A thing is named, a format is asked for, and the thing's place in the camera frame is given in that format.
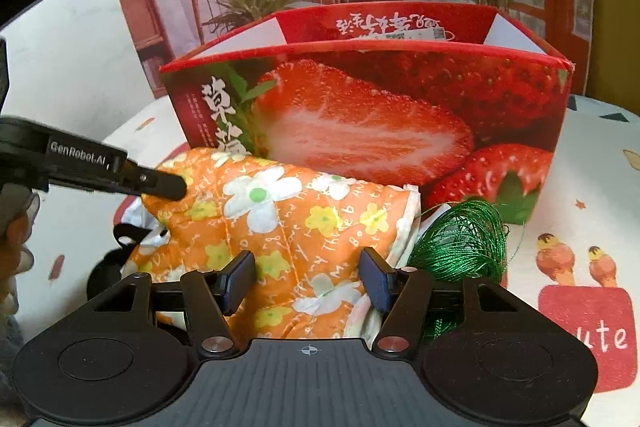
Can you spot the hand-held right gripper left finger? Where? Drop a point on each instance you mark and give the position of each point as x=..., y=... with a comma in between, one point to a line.
x=239, y=279

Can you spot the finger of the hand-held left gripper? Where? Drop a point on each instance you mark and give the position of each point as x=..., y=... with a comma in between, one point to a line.
x=160, y=184

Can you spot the green thread coil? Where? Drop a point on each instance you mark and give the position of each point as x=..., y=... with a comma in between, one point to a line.
x=460, y=242

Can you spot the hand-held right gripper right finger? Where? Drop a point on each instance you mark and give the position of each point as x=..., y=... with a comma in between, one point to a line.
x=377, y=279

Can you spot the red strawberry print cardboard box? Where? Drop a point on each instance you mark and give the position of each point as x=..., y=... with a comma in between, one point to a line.
x=375, y=127

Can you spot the orange floral cloth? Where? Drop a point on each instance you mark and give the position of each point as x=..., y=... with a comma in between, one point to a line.
x=300, y=227

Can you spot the person's left hand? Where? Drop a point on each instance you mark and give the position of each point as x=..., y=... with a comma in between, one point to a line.
x=20, y=252

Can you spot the cartoon print tablecloth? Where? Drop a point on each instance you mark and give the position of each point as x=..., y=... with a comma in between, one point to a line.
x=590, y=187

